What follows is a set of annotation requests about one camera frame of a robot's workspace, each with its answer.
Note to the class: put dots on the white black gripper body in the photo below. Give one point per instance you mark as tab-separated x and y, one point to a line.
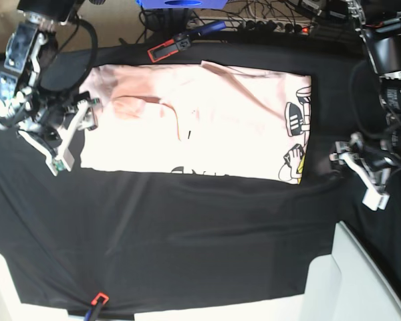
371	163

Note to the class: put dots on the black table cloth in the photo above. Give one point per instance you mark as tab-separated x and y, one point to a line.
157	242

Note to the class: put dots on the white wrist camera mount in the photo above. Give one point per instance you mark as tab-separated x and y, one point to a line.
375	200

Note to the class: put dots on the metal black gripper body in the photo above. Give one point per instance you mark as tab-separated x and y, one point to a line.
50	129

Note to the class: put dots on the orange black clamp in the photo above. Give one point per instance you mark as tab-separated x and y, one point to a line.
183	41

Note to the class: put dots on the blue box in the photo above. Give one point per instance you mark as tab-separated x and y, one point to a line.
182	4

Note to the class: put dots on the pink T-shirt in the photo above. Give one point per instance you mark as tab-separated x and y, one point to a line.
203	119

